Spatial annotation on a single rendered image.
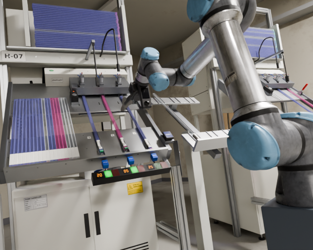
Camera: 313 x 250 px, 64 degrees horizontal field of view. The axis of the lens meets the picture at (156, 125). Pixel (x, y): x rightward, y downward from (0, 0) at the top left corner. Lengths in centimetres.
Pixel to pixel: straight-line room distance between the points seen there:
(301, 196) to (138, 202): 95
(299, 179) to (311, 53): 358
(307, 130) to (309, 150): 5
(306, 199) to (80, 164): 78
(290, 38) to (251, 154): 380
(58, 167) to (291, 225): 80
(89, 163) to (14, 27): 113
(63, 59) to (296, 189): 138
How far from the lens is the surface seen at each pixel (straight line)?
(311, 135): 72
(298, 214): 72
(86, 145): 115
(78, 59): 166
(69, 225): 141
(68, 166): 106
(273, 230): 75
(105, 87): 150
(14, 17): 194
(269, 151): 59
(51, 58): 165
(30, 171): 106
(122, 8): 185
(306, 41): 428
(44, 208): 138
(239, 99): 64
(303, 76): 419
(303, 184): 72
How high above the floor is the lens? 74
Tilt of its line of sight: 5 degrees up
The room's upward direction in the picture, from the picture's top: 7 degrees counter-clockwise
